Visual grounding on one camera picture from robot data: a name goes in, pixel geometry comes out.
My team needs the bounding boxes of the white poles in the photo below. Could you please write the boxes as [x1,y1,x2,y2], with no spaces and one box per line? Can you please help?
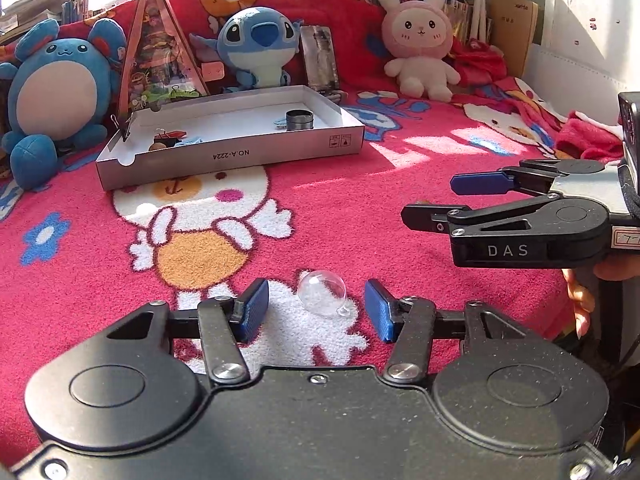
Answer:
[470,0,493,43]

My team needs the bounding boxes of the triangular toy package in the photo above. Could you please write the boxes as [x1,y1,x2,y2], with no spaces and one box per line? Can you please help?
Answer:
[116,0,211,121]

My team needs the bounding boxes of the clear plastic ball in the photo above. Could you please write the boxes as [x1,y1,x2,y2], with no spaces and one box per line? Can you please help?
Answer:
[297,270,353,318]

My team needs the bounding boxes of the round blue mouse plush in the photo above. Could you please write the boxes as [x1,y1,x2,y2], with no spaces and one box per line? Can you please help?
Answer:
[0,19,128,191]

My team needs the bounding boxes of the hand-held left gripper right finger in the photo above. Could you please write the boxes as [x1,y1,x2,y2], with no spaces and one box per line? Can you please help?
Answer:
[365,280,531,386]

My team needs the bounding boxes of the white cat printed blanket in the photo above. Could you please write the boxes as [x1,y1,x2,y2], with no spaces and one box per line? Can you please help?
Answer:
[462,77,626,161]

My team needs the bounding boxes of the person's right hand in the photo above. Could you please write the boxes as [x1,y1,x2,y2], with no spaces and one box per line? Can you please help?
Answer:
[562,249,640,338]

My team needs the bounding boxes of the black binder clip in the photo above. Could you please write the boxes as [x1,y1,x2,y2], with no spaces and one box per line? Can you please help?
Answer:
[153,129,187,149]
[110,112,137,143]

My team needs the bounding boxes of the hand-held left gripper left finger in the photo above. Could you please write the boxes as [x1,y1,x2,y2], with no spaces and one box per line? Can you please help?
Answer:
[107,278,270,388]

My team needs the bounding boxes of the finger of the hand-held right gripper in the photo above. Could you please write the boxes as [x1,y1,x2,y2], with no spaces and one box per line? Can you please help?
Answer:
[401,194,558,237]
[450,160,606,196]

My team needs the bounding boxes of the black round container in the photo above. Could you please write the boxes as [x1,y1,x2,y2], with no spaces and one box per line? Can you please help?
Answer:
[286,109,315,131]

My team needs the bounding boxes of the blue alien plush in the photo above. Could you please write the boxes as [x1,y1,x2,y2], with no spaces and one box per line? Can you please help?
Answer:
[190,7,305,92]

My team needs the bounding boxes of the pink bunny plush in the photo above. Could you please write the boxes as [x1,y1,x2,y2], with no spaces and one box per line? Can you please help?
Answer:
[376,0,461,102]

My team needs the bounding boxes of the white cardboard box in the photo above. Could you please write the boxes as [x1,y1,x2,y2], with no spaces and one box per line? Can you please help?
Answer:
[95,85,366,192]

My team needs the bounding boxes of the stack of papers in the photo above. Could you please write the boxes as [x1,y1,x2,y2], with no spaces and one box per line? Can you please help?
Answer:
[0,0,91,43]

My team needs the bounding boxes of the red cloth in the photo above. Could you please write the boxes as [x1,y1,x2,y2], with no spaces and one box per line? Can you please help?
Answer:
[450,40,506,86]

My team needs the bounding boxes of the pink printed blanket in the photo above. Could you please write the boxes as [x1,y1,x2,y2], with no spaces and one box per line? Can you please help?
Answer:
[0,85,626,461]

